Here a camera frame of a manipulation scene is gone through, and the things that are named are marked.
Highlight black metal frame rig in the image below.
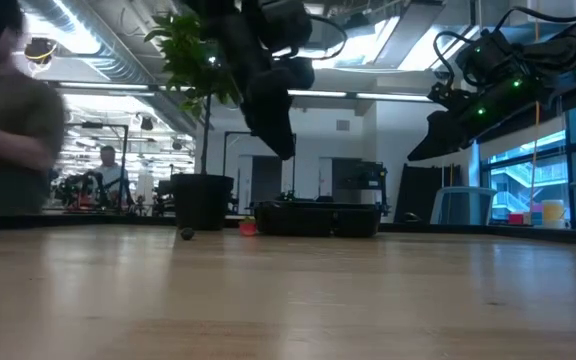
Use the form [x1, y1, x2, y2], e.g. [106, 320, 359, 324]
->
[65, 121, 130, 209]
[223, 130, 298, 201]

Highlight long tube ceiling light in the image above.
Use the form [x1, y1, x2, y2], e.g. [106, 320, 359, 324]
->
[287, 88, 434, 104]

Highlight red strawberry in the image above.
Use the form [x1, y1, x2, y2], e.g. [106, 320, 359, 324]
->
[238, 215, 259, 238]

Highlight black panel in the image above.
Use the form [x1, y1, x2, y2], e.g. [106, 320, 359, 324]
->
[397, 160, 463, 224]

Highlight green leafy indoor tree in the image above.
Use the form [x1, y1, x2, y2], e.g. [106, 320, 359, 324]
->
[143, 12, 243, 176]

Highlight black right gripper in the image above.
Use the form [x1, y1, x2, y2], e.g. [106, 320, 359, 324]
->
[407, 73, 545, 163]

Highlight black ceiling cable reel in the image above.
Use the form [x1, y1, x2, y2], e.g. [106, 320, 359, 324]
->
[23, 36, 60, 67]

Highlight yellow cup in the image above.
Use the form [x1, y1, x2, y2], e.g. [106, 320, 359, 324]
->
[541, 199, 567, 229]

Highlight black plastic tupperware container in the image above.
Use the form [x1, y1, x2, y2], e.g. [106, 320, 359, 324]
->
[254, 200, 383, 239]

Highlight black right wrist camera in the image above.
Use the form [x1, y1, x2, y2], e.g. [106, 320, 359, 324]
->
[427, 81, 465, 110]

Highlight black plant pot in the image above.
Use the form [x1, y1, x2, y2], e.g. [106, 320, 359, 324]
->
[169, 172, 237, 232]

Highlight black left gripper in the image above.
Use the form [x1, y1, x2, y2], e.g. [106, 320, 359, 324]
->
[240, 57, 317, 162]

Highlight person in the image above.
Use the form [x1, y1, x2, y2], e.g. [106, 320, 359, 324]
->
[0, 0, 68, 217]
[92, 145, 132, 207]

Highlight grey bin with white rim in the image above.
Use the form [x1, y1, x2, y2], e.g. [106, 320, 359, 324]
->
[430, 186, 498, 226]

